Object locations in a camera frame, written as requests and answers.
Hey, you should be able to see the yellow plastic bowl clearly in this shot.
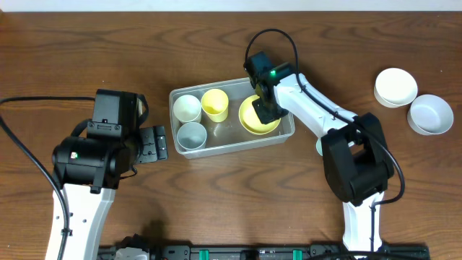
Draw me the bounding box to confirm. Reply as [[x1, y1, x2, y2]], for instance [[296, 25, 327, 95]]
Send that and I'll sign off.
[[238, 95, 281, 135]]

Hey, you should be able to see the light blue plastic cup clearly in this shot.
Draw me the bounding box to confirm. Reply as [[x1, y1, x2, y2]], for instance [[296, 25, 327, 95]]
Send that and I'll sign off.
[[176, 122, 207, 151]]

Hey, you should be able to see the cream white plastic cup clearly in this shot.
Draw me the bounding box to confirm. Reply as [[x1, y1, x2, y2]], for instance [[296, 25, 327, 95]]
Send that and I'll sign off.
[[173, 95, 201, 124]]

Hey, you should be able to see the yellow plastic cup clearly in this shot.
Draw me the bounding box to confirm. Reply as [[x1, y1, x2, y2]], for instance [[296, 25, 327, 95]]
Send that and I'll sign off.
[[201, 89, 229, 123]]

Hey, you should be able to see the mint green plastic spoon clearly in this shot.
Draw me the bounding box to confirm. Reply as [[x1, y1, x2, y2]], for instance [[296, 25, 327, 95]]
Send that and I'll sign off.
[[315, 139, 323, 156]]

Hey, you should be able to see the cream white plastic bowl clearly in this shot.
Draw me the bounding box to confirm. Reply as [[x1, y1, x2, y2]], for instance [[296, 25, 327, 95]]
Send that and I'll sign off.
[[374, 68, 418, 108]]

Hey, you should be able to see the light blue plastic bowl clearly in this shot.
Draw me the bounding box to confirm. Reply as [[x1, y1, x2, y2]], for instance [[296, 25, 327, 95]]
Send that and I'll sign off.
[[407, 94, 454, 136]]

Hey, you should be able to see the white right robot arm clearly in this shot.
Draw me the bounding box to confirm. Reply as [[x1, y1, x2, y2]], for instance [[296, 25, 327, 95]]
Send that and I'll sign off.
[[244, 61, 396, 252]]

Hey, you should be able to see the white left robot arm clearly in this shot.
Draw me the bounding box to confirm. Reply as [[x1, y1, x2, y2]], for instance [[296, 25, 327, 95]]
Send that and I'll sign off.
[[45, 123, 168, 259]]

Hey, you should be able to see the clear plastic container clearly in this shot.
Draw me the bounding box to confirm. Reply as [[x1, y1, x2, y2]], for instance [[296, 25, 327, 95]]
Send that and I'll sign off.
[[169, 78, 295, 159]]

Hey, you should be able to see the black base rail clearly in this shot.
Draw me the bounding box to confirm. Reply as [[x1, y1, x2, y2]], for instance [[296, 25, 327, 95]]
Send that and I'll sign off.
[[96, 234, 431, 260]]

